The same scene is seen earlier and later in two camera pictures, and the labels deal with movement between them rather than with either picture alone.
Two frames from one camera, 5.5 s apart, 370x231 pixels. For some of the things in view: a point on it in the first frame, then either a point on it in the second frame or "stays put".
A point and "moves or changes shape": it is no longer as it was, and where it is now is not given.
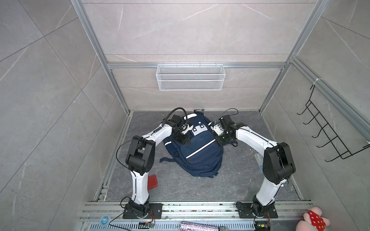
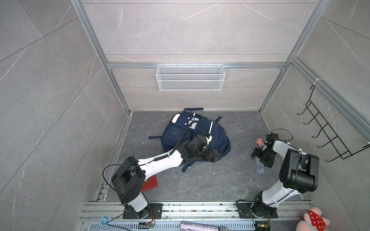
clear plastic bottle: [259, 160] stays put
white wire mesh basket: [190, 77] stays put
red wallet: [152, 182] stays put
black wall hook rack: [343, 151] stays put
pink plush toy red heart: [313, 221] stays put
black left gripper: [186, 139] -> [210, 157]
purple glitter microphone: [190, 226] stays put
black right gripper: [220, 142] -> [257, 152]
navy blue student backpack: [203, 156] moves or changes shape
